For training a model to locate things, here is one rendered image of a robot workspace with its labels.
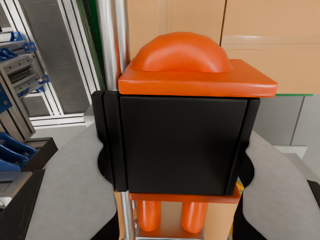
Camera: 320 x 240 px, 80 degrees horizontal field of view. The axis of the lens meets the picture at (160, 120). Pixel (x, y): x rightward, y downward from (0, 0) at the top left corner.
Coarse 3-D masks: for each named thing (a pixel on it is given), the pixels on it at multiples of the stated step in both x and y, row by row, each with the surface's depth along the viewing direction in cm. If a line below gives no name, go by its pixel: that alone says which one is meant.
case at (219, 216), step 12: (120, 204) 56; (216, 204) 55; (228, 204) 55; (120, 216) 59; (216, 216) 57; (228, 216) 57; (120, 228) 62; (204, 228) 61; (216, 228) 60; (228, 228) 60
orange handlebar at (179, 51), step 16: (176, 32) 10; (192, 32) 10; (144, 48) 10; (160, 48) 10; (176, 48) 9; (192, 48) 9; (208, 48) 9; (144, 64) 10; (160, 64) 10; (176, 64) 10; (192, 64) 10; (208, 64) 10; (224, 64) 10; (144, 208) 15; (160, 208) 17; (192, 208) 15; (144, 224) 16; (192, 224) 16
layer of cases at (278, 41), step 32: (128, 0) 65; (160, 0) 65; (192, 0) 65; (224, 0) 64; (256, 0) 64; (288, 0) 64; (160, 32) 70; (224, 32) 69; (256, 32) 69; (288, 32) 69; (256, 64) 74; (288, 64) 74
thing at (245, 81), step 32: (128, 96) 9; (160, 96) 9; (192, 96) 9; (224, 96) 9; (256, 96) 9; (128, 128) 10; (160, 128) 10; (192, 128) 10; (224, 128) 10; (128, 160) 11; (160, 160) 11; (192, 160) 11; (224, 160) 11; (160, 192) 12; (192, 192) 12; (224, 192) 12
